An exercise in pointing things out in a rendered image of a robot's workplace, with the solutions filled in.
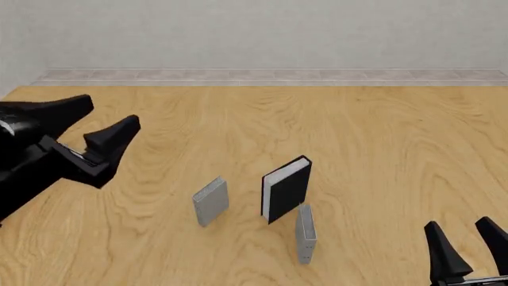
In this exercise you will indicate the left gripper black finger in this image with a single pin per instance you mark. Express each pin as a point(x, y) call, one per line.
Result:
point(113, 140)
point(65, 113)

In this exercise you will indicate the thin grey book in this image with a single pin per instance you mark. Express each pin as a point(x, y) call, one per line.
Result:
point(306, 235)

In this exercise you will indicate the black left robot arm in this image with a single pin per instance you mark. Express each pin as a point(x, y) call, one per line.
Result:
point(20, 178)

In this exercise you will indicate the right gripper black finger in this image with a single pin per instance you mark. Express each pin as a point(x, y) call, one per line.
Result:
point(446, 256)
point(496, 244)

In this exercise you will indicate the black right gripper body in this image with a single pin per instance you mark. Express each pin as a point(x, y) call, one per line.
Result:
point(476, 282)

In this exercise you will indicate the black book with white pages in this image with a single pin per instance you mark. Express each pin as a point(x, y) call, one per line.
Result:
point(287, 193)

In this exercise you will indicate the wide grey book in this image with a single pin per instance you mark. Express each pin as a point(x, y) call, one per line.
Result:
point(211, 202)

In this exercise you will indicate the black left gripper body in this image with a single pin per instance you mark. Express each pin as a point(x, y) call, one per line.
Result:
point(89, 172)

